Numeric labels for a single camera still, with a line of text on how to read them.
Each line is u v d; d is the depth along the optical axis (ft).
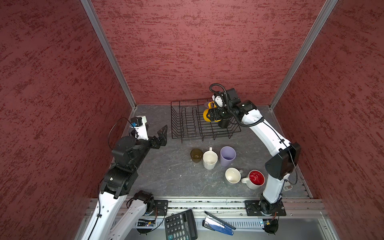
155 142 1.79
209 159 2.88
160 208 2.40
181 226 2.23
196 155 2.99
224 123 3.39
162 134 1.81
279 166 1.53
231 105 2.02
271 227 2.29
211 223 2.28
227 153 2.78
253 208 2.42
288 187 2.57
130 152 1.42
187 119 3.53
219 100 2.44
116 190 1.39
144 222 2.38
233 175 2.65
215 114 2.36
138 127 1.65
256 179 2.70
